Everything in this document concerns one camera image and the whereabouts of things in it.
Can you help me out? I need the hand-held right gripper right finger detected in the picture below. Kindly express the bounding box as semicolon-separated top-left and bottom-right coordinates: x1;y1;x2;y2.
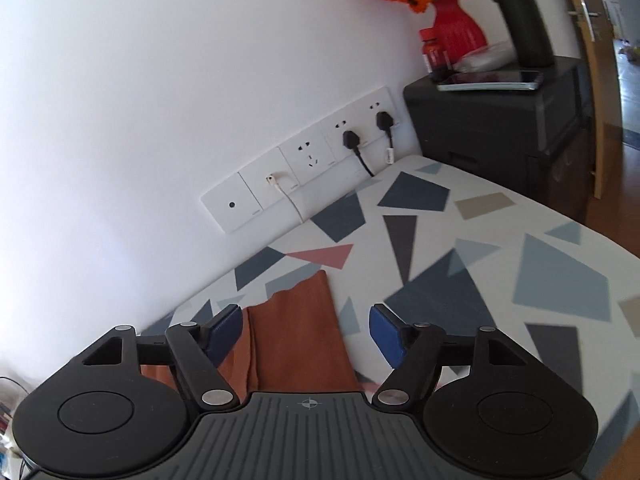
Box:
368;303;538;406

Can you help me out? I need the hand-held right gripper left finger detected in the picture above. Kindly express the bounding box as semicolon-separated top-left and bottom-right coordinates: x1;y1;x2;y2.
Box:
80;304;245;410

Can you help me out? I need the brown knit sweater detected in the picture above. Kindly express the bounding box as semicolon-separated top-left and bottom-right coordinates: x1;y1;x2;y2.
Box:
140;270;366;396

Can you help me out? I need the black nightstand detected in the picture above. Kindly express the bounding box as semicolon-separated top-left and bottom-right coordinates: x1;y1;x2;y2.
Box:
402;55;596;221

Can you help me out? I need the silver-edged tablet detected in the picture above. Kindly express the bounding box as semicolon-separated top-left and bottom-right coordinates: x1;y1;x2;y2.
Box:
436;70;545;92

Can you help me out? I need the red pill bottle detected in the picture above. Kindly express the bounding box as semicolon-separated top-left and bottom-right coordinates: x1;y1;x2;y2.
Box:
419;27;453;81

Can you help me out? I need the clear plastic bag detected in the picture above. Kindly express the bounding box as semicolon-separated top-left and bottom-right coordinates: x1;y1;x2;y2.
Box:
452;42;526;73

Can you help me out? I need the wooden door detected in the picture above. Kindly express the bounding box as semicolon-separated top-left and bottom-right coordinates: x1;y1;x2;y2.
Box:
555;0;623;201

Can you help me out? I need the red vase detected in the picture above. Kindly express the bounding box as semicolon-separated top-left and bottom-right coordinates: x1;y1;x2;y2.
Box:
431;0;488;68

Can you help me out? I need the black tall bottle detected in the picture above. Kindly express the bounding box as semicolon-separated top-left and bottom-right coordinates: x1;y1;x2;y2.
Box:
482;0;556;68

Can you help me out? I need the white plug cable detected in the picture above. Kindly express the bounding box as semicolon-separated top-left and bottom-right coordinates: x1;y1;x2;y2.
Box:
266;173;306;226

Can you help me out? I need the white data wall socket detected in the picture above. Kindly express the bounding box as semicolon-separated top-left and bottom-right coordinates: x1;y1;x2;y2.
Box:
239;147;302;212

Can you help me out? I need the white wall power socket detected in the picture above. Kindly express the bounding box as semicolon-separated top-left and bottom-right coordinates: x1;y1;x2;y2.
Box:
320;104;382;162
355;86;408;141
279;124;346;187

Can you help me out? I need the black power plug cable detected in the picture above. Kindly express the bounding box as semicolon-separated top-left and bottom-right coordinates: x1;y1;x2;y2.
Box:
375;111;397;165
341;130;377;178

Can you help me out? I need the silver door handle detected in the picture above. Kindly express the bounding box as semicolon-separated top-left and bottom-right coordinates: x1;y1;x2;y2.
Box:
567;0;601;41

